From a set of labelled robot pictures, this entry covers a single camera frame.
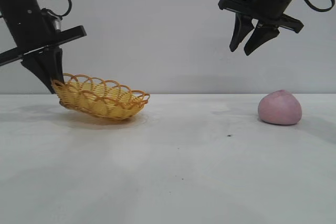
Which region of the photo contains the pink steamed bun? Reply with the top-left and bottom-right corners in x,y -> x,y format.
257,89 -> 302,126

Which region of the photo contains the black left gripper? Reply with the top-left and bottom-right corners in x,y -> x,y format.
0,0 -> 88,95

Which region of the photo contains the yellow woven wicker basket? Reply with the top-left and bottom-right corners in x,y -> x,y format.
51,73 -> 151,121

